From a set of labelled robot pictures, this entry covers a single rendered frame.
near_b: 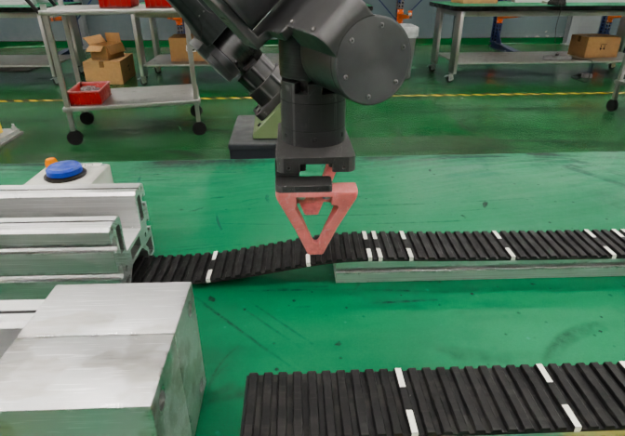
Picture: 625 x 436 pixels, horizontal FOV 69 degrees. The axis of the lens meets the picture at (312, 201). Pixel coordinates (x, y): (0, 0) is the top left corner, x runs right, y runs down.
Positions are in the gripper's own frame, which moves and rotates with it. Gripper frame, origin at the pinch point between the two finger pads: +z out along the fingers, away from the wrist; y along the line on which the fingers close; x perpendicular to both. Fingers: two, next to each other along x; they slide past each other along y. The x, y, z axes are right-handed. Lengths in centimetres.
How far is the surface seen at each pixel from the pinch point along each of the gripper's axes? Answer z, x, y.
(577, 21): 45, 474, -742
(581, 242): 2.3, 27.5, 0.9
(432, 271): 4.6, 11.9, 2.1
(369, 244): 2.3, 5.8, 0.0
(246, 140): 5.6, -10.4, -43.1
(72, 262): 0.5, -21.6, 4.8
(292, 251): 3.2, -2.1, -0.2
